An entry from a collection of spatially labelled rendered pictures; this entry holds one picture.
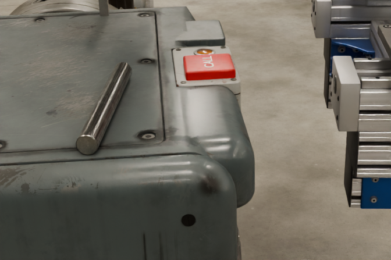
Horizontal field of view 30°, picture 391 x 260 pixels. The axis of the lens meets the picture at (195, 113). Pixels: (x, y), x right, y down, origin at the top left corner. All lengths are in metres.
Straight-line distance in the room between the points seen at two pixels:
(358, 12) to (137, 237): 1.11
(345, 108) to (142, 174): 0.63
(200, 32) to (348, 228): 1.93
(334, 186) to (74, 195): 2.52
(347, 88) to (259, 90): 2.86
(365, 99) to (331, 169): 2.04
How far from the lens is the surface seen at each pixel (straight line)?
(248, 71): 4.35
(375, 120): 1.27
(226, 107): 0.80
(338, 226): 2.90
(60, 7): 1.28
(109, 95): 0.79
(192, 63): 0.90
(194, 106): 0.81
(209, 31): 1.05
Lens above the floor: 1.58
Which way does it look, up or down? 25 degrees down
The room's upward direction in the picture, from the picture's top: 2 degrees counter-clockwise
